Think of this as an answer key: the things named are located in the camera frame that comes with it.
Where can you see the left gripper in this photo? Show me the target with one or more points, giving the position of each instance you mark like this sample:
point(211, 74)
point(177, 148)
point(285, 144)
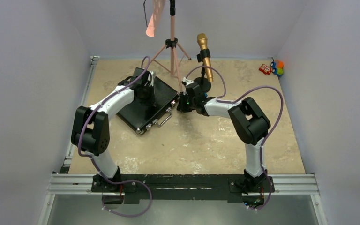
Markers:
point(152, 89)

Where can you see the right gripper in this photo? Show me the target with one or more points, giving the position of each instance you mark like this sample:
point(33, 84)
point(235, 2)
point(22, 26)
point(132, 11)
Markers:
point(181, 107)

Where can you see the black aluminium poker case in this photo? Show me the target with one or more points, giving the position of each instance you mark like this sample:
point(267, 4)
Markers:
point(141, 115)

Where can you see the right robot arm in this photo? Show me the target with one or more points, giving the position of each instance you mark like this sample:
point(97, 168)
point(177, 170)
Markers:
point(250, 123)

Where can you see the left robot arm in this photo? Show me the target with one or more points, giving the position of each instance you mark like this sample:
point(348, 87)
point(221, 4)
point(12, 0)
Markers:
point(91, 130)

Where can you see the black microphone desk stand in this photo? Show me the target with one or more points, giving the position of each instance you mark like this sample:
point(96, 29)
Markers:
point(202, 80)

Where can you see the pink tripod music stand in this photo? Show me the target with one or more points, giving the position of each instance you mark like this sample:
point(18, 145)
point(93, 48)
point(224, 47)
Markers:
point(171, 43)

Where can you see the gold microphone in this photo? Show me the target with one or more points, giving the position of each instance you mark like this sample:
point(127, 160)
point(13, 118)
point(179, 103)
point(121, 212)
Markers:
point(203, 44)

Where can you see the red toy number car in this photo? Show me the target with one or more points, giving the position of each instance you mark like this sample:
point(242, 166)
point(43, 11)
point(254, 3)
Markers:
point(267, 70)

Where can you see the blue orange toy car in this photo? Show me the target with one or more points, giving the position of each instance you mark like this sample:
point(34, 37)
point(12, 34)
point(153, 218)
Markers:
point(277, 67)

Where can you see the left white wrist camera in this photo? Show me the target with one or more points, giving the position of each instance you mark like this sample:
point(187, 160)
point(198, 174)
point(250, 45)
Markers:
point(150, 79)

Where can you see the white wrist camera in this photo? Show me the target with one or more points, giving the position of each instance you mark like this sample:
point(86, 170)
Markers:
point(186, 82)
point(150, 79)

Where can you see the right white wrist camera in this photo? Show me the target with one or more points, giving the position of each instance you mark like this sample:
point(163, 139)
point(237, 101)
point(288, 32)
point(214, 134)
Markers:
point(186, 82)

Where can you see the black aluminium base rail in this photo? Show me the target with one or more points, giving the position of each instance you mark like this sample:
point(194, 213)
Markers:
point(227, 187)

